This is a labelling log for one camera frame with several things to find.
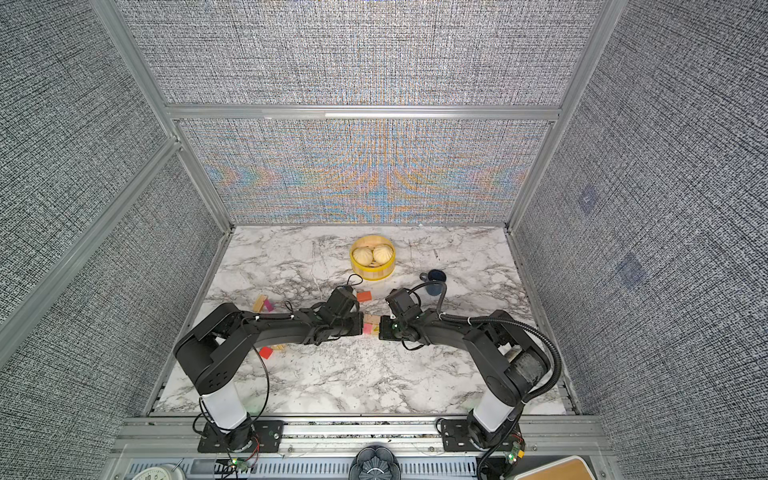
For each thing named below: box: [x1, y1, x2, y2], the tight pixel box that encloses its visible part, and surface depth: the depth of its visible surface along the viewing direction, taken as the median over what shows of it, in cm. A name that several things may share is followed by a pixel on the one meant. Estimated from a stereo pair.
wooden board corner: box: [515, 456, 596, 480], surface depth 66 cm
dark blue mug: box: [420, 269, 447, 296], surface depth 99 cm
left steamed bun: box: [353, 247, 373, 267], surface depth 105 cm
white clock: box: [131, 463, 187, 480], surface depth 67 cm
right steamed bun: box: [373, 244, 393, 265], surface depth 105 cm
